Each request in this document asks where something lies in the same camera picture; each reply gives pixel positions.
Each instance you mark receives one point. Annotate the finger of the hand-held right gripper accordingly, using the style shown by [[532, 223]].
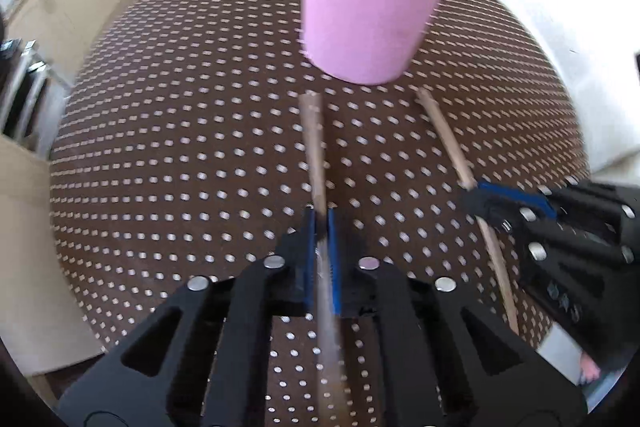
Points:
[[500, 217], [520, 199]]

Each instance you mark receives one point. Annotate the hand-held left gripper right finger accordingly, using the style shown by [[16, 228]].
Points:
[[425, 347]]

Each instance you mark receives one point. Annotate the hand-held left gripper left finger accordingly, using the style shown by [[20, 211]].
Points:
[[250, 332]]

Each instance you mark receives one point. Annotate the thin wooden chopstick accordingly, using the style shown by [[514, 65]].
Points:
[[450, 142], [315, 147]]

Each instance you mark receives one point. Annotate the person's right hand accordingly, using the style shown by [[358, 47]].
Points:
[[591, 369]]

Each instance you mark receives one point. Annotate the white door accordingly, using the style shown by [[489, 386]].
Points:
[[550, 32]]

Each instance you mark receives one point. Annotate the brown polka dot tablecloth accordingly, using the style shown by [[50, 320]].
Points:
[[175, 132]]

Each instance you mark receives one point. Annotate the metal rack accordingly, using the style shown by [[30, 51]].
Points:
[[25, 92]]

